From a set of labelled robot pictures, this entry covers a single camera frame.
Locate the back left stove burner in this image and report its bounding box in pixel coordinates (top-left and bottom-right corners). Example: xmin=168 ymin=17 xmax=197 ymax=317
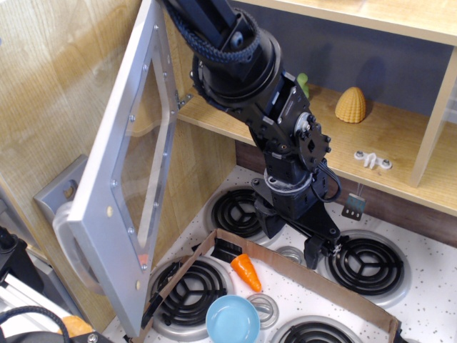
xmin=203 ymin=187 xmax=279 ymax=247

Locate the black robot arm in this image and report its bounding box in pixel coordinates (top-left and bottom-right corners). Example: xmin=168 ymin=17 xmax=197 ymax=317
xmin=164 ymin=1 xmax=341 ymax=269

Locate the grey wall holder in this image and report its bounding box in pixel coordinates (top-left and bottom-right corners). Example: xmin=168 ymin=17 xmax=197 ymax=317
xmin=34 ymin=154 xmax=88 ymax=224

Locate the grey toy microwave door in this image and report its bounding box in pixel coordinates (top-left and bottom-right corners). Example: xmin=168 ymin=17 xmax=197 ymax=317
xmin=53 ymin=1 xmax=179 ymax=337

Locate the orange toy carrot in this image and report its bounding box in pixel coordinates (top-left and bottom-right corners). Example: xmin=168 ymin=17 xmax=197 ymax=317
xmin=230 ymin=254 xmax=262 ymax=292

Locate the front right stove burner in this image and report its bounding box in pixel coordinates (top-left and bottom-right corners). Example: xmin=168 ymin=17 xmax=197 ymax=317
xmin=269 ymin=315 xmax=361 ymax=343

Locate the yellow toy corn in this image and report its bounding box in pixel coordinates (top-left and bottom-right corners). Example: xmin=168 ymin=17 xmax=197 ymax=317
xmin=335 ymin=87 xmax=366 ymax=124

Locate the white door latch clip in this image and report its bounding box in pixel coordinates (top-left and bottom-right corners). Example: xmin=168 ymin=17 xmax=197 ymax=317
xmin=353 ymin=151 xmax=393 ymax=170

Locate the stove burner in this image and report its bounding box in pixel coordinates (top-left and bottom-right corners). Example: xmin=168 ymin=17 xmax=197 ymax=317
xmin=203 ymin=187 xmax=279 ymax=247
xmin=269 ymin=315 xmax=361 ymax=343
xmin=317 ymin=229 xmax=412 ymax=309
xmin=153 ymin=257 xmax=234 ymax=342

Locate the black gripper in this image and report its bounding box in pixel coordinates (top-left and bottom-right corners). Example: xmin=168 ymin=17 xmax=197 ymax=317
xmin=251 ymin=177 xmax=341 ymax=269

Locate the light blue bowl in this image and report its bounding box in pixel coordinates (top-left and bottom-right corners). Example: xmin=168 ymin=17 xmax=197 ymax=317
xmin=206 ymin=295 xmax=261 ymax=343

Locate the toy slotted spatula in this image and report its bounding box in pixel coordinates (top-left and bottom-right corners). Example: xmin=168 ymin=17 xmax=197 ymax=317
xmin=341 ymin=193 xmax=366 ymax=221

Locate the green toy broccoli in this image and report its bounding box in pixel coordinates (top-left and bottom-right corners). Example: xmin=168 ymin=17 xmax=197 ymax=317
xmin=296 ymin=73 xmax=310 ymax=99

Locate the front left stove burner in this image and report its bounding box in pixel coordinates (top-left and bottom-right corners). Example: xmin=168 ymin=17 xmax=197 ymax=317
xmin=153 ymin=257 xmax=234 ymax=342

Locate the brown cardboard barrier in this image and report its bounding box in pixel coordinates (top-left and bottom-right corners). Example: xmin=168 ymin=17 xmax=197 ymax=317
xmin=141 ymin=229 xmax=401 ymax=342

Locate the middle silver stove knob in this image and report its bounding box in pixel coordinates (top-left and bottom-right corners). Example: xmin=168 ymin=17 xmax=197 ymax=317
xmin=276 ymin=246 xmax=306 ymax=266

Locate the silver stove knob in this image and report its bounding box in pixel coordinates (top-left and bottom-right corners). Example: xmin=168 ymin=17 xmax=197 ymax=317
xmin=276 ymin=246 xmax=306 ymax=266
xmin=248 ymin=294 xmax=279 ymax=329

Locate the black braided cable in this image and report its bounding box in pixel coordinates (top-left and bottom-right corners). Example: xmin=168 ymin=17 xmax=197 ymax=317
xmin=0 ymin=305 xmax=71 ymax=343

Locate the back right stove burner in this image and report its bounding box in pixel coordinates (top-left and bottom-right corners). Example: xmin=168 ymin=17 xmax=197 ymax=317
xmin=317 ymin=229 xmax=412 ymax=309

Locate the orange object bottom left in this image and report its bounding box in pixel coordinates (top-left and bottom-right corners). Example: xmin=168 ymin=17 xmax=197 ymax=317
xmin=62 ymin=315 xmax=94 ymax=338

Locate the front silver stove knob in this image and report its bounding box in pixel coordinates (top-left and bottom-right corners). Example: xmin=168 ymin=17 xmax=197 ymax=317
xmin=248 ymin=294 xmax=279 ymax=329

